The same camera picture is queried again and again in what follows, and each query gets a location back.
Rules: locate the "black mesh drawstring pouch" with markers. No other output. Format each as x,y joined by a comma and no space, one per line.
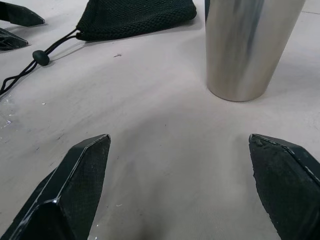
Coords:
135,17

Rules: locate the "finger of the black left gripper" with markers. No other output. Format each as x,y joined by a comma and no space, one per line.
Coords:
8,40
18,15

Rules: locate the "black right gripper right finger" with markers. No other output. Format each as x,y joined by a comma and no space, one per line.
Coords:
282,185

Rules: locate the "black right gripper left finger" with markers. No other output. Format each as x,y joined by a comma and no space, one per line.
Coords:
75,190

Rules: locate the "stainless steel cup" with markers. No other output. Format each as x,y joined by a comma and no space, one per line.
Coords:
246,47

